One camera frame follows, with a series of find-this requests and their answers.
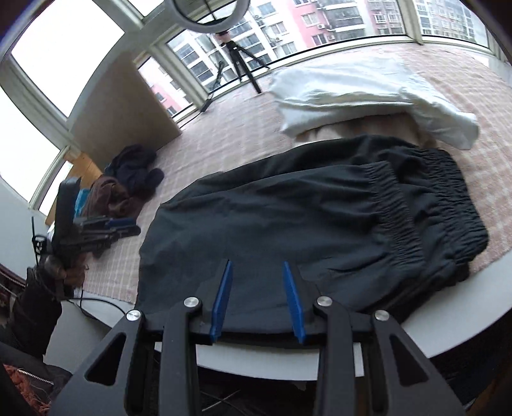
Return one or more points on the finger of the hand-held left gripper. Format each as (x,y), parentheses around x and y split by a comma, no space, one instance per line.
(124,232)
(116,222)

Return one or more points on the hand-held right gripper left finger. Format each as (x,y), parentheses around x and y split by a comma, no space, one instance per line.
(222,296)

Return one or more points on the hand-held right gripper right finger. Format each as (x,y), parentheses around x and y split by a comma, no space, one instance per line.
(294,300)

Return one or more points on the dark grey pants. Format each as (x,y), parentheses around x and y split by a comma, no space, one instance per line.
(300,208)

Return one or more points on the person's left forearm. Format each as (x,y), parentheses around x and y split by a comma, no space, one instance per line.
(36,316)

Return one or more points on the person's left hand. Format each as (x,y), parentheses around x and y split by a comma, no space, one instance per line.
(60,274)

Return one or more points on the blue cloth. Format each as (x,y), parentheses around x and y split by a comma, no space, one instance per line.
(82,202)

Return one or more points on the brown garment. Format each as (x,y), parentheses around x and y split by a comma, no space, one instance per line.
(116,196)

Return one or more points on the orange wooden cabinet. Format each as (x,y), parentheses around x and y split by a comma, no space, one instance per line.
(86,168)

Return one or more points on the dark navy garment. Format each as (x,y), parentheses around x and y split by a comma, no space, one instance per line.
(132,168)

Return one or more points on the beige wooden panel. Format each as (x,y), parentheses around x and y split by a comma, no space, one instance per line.
(120,112)

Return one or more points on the pink plaid bed blanket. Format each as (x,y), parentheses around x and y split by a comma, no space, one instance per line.
(224,132)

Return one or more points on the person's dark jacket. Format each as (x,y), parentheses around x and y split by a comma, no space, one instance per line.
(52,380)

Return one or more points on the beige knitted blanket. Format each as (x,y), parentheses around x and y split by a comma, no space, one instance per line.
(380,126)

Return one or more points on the black tripod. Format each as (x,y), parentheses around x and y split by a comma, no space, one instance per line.
(240,60)

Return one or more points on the white duvet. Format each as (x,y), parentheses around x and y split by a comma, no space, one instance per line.
(360,92)

